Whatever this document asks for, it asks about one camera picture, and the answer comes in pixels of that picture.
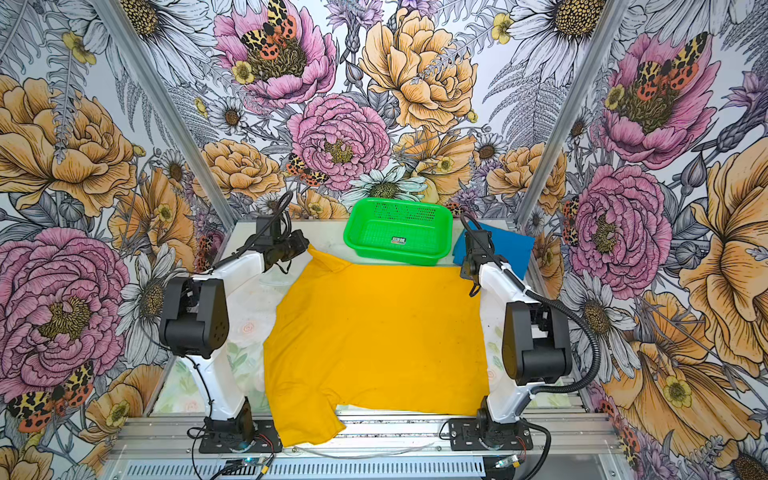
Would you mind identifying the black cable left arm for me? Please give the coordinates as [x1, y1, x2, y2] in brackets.
[185, 190, 295, 457]

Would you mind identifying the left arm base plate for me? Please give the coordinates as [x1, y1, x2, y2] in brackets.
[199, 418, 283, 454]

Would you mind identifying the yellow t shirt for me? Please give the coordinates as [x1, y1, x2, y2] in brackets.
[264, 250, 489, 446]

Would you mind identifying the aluminium frame post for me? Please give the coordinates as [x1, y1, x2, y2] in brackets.
[516, 0, 630, 229]
[94, 1, 238, 232]

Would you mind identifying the aluminium frame post right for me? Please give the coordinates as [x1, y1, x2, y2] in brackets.
[516, 0, 630, 229]

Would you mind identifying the aluminium front rail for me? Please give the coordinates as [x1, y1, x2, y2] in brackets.
[114, 409, 619, 459]

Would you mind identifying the folded blue t shirt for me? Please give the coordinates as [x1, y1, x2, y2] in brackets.
[453, 219, 534, 280]

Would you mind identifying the green plastic basket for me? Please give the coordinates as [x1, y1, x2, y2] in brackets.
[344, 198, 453, 266]

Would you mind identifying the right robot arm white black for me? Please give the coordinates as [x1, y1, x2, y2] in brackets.
[461, 227, 572, 449]

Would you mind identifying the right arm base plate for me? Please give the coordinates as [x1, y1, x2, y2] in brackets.
[447, 418, 533, 452]

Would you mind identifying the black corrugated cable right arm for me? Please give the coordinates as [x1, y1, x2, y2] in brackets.
[459, 212, 602, 395]

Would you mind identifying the aluminium frame post left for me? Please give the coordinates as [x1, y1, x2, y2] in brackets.
[94, 1, 238, 232]

